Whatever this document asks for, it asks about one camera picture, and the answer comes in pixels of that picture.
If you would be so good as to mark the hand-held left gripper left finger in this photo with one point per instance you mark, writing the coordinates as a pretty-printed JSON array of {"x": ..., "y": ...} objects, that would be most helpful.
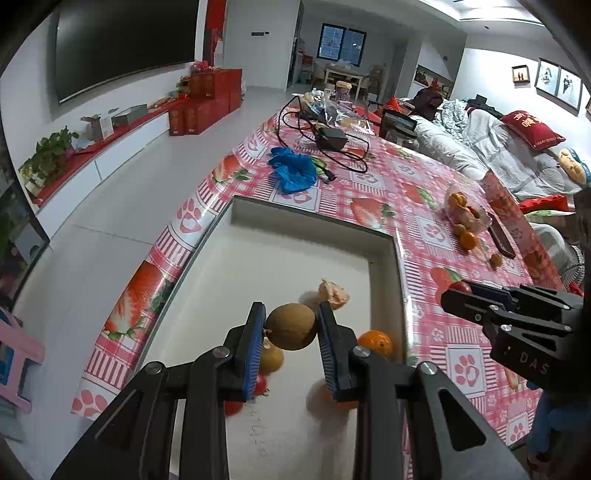
[{"x": 254, "y": 350}]

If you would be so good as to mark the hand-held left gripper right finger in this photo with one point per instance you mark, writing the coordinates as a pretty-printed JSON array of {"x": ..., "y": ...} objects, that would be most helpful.
[{"x": 330, "y": 355}]

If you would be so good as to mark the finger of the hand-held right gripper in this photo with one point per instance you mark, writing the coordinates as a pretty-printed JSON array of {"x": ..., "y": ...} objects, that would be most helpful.
[
  {"x": 494, "y": 292},
  {"x": 466, "y": 305}
]

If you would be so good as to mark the brown kiwi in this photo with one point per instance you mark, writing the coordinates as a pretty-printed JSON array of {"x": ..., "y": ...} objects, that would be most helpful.
[
  {"x": 460, "y": 229},
  {"x": 292, "y": 326},
  {"x": 273, "y": 359}
]

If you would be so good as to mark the orange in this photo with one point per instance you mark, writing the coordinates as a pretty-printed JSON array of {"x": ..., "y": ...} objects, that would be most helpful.
[
  {"x": 344, "y": 405},
  {"x": 456, "y": 199},
  {"x": 376, "y": 344},
  {"x": 467, "y": 240}
]

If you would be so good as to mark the white rectangular tray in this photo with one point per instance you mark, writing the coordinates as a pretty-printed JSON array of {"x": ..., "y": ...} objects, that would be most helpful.
[{"x": 277, "y": 249}]

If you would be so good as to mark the strawberry print tablecloth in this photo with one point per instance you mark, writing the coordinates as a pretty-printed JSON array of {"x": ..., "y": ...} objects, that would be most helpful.
[{"x": 443, "y": 341}]

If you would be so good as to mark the clear glass bowl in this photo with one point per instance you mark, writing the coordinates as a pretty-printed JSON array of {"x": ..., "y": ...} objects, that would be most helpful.
[{"x": 482, "y": 221}]

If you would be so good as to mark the white floor fan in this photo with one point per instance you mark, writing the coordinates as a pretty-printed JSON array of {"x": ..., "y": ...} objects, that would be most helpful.
[{"x": 570, "y": 272}]

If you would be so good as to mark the person's leg in jeans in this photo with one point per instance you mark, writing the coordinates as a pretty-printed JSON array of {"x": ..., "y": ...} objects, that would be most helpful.
[{"x": 545, "y": 429}]

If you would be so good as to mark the red and green cushion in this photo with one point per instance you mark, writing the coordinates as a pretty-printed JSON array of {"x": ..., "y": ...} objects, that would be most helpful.
[{"x": 547, "y": 205}]

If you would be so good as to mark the plush toy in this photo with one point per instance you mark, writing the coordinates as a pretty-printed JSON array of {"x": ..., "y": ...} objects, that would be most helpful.
[{"x": 572, "y": 164}]

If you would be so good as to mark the grey sofa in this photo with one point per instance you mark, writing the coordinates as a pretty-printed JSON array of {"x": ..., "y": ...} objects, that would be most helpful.
[{"x": 485, "y": 138}]

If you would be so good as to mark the red pillow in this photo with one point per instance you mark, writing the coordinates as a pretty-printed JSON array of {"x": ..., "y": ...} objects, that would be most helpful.
[{"x": 531, "y": 129}]

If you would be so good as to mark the dark bag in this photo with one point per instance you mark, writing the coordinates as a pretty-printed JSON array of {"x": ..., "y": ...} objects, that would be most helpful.
[{"x": 427, "y": 104}]

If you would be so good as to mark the framed portrait photo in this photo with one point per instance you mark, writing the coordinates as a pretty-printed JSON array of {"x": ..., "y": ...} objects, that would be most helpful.
[
  {"x": 547, "y": 76},
  {"x": 569, "y": 87}
]

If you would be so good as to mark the clear plastic bag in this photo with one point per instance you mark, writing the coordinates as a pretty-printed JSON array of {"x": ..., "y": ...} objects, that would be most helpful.
[{"x": 337, "y": 110}]

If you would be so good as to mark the pink stool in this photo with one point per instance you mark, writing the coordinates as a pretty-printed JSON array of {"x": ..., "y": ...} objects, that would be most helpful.
[{"x": 18, "y": 360}]

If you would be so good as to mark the white and red television cabinet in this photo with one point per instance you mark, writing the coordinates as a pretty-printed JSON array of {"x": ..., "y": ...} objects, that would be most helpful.
[{"x": 92, "y": 170}]

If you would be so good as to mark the plastic jar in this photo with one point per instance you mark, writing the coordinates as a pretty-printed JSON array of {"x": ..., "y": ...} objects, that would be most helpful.
[{"x": 342, "y": 90}]

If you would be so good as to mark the stack of red gift boxes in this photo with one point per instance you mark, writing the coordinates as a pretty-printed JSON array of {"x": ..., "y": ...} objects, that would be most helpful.
[{"x": 207, "y": 99}]

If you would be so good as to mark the white side table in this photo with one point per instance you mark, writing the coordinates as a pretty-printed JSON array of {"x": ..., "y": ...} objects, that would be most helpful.
[{"x": 344, "y": 73}]

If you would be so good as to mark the grey cardboard box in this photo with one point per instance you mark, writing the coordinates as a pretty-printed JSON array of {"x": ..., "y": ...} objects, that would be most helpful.
[{"x": 129, "y": 115}]

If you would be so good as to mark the white open box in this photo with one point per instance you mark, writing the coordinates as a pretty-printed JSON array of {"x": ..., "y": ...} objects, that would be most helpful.
[{"x": 99, "y": 125}]

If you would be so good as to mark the green potted plant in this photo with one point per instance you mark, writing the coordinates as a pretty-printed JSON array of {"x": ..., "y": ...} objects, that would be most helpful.
[{"x": 51, "y": 147}]

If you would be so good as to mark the dark window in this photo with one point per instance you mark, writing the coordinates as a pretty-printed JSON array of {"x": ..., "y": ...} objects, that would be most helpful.
[{"x": 341, "y": 44}]

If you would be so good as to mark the black television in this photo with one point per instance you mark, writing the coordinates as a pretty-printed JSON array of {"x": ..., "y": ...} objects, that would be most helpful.
[{"x": 124, "y": 41}]

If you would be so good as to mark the small picture frame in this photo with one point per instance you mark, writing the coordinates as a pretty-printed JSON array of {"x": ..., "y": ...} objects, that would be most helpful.
[{"x": 521, "y": 74}]

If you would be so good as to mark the wide wall painting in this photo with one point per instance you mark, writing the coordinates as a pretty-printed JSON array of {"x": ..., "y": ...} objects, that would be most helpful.
[{"x": 431, "y": 78}]

